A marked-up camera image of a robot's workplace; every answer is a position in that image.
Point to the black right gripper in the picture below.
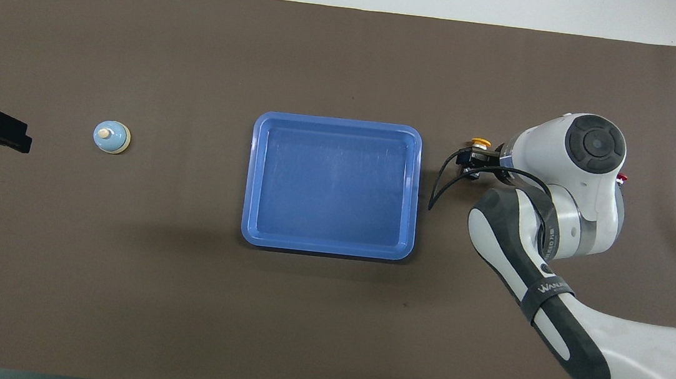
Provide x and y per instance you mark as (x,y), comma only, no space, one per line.
(486,164)

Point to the yellow push button switch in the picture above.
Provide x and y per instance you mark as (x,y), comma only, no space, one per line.
(481,143)

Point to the red push button switch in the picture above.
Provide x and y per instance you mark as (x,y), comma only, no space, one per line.
(622,178)

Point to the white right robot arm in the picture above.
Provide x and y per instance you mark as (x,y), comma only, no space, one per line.
(590,178)

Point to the light blue call bell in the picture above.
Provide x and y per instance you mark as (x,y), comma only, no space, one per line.
(110,137)

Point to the blue plastic tray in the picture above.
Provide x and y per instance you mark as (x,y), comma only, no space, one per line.
(332,182)

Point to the brown table mat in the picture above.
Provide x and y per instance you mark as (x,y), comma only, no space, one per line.
(176,292)

